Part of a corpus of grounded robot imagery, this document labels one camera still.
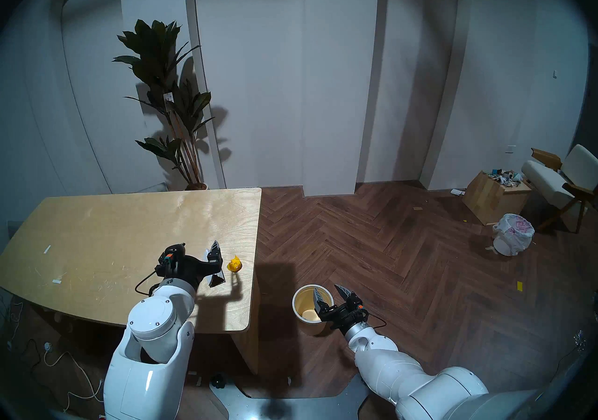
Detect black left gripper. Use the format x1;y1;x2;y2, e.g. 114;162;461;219
160;240;222;291

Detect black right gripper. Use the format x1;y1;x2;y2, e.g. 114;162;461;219
313;284;370;334

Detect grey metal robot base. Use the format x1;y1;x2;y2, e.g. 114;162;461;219
209;374;370;420

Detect round beige trash bin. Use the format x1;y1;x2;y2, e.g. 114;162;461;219
292;284;335;336

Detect bin with white plastic bag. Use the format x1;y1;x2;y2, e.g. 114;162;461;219
492;213;535;257

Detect pile of mixed small trash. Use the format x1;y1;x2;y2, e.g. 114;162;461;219
484;169;525;187

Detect light wooden table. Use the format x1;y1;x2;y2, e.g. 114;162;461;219
0;188;262;375

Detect wooden cube box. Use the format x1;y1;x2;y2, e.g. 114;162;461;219
462;171;533;226

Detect tall green potted plant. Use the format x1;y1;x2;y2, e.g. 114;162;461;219
112;19;215;190

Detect cream cushioned wooden armchair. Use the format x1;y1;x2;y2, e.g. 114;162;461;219
521;144;598;233

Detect dark grey door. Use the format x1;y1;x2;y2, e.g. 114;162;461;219
574;97;598;158

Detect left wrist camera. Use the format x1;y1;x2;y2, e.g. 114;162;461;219
158;245;181;277

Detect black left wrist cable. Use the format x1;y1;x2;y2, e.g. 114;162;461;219
135;267;164;297

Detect white floor cable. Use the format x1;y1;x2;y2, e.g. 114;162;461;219
28;340;105;414

